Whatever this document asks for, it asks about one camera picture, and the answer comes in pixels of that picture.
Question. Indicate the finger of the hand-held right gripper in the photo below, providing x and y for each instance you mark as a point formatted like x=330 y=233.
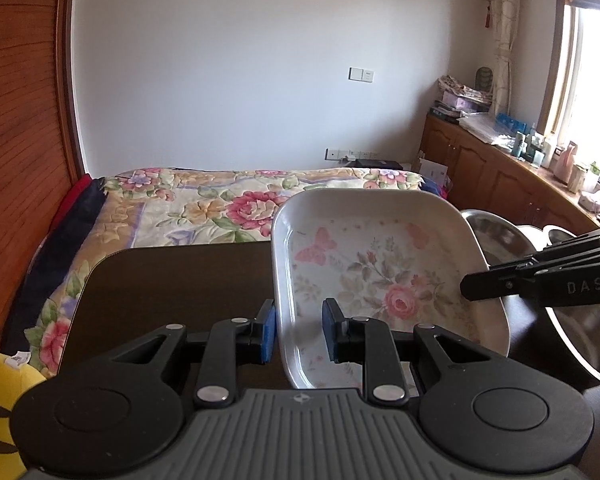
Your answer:
x=580 y=252
x=495 y=282

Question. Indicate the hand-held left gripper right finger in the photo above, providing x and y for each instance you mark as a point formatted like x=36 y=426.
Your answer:
x=331 y=330

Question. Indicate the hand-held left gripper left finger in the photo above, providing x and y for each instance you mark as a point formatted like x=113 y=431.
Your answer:
x=268 y=332

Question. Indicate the large stainless steel bowl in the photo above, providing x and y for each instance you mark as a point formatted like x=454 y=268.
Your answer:
x=585 y=340

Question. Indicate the white floral rectangular plate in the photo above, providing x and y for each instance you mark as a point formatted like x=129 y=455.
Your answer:
x=380 y=260

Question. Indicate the white tissue box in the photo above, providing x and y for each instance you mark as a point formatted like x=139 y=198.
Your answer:
x=592 y=197

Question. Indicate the white kettle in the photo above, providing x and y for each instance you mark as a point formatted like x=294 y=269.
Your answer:
x=578 y=177

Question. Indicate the green capped bottle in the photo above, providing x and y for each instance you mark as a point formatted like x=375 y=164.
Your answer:
x=595 y=170

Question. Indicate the pink jug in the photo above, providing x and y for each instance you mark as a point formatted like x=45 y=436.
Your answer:
x=566 y=162

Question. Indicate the wooden low cabinet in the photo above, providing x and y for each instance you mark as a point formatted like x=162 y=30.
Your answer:
x=480 y=165

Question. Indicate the white paper bag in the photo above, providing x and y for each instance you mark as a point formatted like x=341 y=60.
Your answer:
x=434 y=172

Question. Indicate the blue boxes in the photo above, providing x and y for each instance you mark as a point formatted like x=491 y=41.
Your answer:
x=512 y=122

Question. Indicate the floral quilted blanket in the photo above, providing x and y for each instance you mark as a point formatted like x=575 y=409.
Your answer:
x=190 y=205

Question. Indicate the clear plastic bags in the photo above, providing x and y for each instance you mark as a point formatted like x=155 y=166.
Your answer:
x=487 y=130

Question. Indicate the wooden framed window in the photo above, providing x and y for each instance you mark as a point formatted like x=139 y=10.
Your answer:
x=590 y=85

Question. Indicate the black flat box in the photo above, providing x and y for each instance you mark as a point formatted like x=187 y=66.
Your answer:
x=375 y=163

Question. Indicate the dark stacked books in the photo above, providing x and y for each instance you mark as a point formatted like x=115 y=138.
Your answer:
x=445 y=112

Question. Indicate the purple box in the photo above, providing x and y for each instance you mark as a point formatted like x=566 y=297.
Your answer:
x=465 y=103

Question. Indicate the stack of newspapers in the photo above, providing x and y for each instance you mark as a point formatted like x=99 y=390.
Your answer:
x=462 y=86

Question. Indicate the dark figurine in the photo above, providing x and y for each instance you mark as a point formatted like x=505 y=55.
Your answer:
x=484 y=77

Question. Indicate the dark blue cloth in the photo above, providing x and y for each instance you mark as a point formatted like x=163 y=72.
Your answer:
x=55 y=260

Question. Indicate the beige patterned curtain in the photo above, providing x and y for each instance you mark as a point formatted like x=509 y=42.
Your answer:
x=509 y=35

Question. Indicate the red cloth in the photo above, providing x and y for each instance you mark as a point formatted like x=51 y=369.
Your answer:
x=75 y=195

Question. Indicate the yellow plush toy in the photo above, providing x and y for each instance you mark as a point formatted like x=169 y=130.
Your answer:
x=0 y=410

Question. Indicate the wooden louvered wardrobe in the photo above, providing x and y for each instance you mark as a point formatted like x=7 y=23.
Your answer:
x=20 y=135

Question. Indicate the white wall outlet strip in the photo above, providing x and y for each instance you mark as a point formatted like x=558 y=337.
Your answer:
x=352 y=154

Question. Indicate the white wall switch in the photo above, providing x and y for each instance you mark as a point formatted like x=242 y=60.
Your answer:
x=361 y=74

